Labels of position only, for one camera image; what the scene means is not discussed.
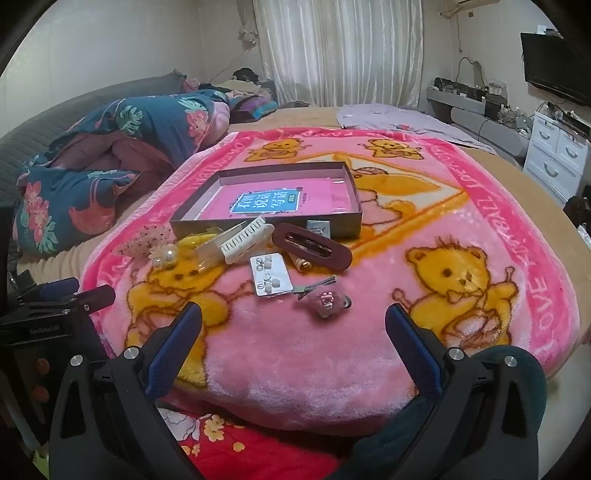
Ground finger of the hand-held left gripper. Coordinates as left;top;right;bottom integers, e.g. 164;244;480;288
46;285;116;324
18;277;80;305

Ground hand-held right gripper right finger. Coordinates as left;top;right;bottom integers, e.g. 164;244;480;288
385;304;541;480

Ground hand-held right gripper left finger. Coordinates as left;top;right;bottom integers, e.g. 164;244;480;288
48;302;204;480

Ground pink fluffy hair clip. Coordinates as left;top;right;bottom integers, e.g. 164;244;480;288
307;286;354;319

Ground bag of yellow hoop earrings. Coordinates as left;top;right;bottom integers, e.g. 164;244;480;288
178;222;247;273

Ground clear earring card packet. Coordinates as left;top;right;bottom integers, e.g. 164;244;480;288
249;252;294;298

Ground silver metal hair clip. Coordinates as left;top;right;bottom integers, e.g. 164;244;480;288
292;274;338;296

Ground maroon rectangular hair clip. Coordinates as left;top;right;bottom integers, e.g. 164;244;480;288
271;222;354;271

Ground grey cardboard box pink inside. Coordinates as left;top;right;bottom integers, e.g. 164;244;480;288
170;161;363;241

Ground pearl flower hair clip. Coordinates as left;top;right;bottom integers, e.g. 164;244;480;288
148;244;180;271

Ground blue floral quilt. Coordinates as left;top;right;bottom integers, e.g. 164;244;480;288
14;90;232;257

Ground pink bear printed blanket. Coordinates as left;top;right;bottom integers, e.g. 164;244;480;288
78;127;580;437

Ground person's dark green trousers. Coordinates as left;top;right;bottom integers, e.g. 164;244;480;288
330;346;548;480

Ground red floral blanket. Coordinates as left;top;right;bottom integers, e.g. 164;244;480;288
159;401;365;480

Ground white hair claw clip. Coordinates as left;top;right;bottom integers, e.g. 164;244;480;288
219;217;275;265

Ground tan bed sheet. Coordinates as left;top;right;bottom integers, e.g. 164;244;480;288
14;106;591;416

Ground dark clothes pile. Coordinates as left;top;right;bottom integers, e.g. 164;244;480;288
563;194;591;241

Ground pale purple sheet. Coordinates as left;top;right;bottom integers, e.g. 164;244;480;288
336;104;497;153

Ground grey upholstered bench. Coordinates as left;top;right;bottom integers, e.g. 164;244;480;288
427;88;532;160

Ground white drawer cabinet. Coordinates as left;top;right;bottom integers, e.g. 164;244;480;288
522;111;591;204

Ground purple striped pillow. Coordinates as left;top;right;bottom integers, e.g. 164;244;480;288
229;95;279;123

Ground pile of desk electronics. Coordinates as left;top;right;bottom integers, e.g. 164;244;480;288
434;76;509;118

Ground white sheer curtain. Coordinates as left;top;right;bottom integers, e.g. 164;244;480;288
253;0;423;109

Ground black wall television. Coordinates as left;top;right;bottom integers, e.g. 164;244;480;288
520;32;591;107

